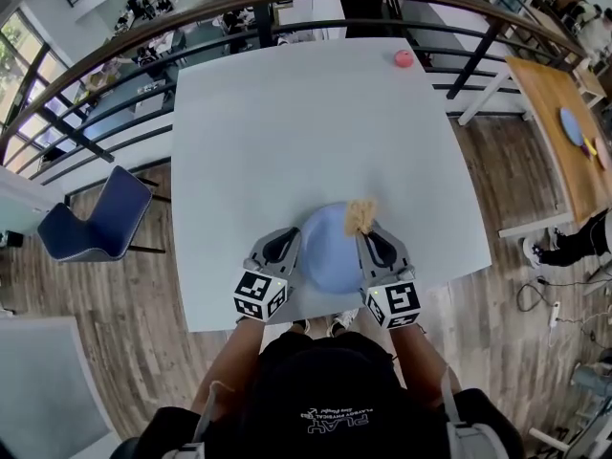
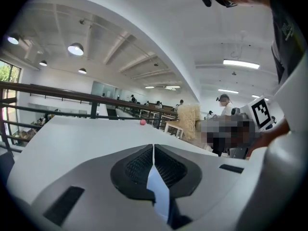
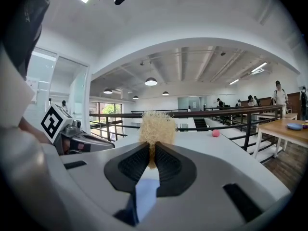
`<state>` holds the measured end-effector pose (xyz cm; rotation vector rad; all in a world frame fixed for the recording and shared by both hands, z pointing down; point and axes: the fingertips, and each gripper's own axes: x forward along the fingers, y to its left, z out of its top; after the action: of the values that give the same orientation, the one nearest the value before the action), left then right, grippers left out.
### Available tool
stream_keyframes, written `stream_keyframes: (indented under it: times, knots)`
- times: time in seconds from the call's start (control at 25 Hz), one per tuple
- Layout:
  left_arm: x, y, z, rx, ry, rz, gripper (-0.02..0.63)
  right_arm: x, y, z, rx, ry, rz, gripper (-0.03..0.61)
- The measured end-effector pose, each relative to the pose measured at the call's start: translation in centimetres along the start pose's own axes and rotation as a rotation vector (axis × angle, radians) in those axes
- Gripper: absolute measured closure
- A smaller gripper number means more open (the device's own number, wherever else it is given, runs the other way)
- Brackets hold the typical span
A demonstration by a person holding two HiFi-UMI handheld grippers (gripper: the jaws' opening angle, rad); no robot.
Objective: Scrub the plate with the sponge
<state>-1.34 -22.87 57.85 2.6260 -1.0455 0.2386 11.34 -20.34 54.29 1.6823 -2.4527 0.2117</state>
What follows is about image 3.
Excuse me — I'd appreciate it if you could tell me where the large window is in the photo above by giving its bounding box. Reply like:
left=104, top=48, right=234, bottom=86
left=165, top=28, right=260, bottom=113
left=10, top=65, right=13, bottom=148
left=89, top=102, right=122, bottom=139

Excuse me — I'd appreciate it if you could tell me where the beige scrubbing sponge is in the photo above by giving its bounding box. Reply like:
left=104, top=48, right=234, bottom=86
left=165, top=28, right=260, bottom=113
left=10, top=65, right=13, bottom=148
left=139, top=111, right=178, bottom=170

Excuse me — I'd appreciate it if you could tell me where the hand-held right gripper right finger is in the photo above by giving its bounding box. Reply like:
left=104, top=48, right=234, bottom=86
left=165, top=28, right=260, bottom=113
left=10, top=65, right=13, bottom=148
left=144, top=141, right=291, bottom=231

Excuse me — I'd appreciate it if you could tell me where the black railing with wooden handrail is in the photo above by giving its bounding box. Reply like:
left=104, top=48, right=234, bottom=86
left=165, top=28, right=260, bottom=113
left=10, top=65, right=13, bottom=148
left=89, top=104, right=283, bottom=153

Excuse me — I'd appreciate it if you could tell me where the wooden table with white legs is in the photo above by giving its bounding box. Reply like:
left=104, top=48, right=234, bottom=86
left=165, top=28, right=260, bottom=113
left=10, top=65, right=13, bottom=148
left=254, top=118, right=308, bottom=165

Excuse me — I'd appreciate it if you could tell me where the dark staircase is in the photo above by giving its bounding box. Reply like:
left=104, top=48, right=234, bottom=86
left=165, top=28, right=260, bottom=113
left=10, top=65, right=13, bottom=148
left=193, top=118, right=207, bottom=129

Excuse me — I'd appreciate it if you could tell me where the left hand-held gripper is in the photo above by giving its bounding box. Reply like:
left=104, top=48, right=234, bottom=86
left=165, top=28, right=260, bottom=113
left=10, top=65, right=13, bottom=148
left=40, top=103, right=116, bottom=155

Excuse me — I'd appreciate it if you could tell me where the person's black shirt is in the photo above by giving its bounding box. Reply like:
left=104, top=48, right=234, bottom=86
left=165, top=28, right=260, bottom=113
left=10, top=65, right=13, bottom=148
left=0, top=0, right=58, bottom=79

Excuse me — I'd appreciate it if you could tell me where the small wooden table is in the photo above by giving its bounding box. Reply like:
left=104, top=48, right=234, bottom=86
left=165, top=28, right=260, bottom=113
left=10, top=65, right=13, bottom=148
left=258, top=113, right=298, bottom=121

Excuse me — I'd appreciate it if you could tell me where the frosted glass partition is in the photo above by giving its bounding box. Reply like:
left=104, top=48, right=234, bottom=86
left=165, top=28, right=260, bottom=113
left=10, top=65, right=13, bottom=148
left=178, top=96, right=207, bottom=112

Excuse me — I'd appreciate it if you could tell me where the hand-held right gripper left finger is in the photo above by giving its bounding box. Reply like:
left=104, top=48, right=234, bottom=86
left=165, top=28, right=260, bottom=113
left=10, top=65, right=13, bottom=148
left=42, top=142, right=150, bottom=231

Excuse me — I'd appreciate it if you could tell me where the person's left forearm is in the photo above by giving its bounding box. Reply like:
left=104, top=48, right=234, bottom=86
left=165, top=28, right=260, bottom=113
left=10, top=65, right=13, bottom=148
left=19, top=116, right=52, bottom=145

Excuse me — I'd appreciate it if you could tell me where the person's left hand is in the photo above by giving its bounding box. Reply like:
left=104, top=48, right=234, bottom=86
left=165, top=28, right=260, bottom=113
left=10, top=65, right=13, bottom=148
left=62, top=138, right=73, bottom=154

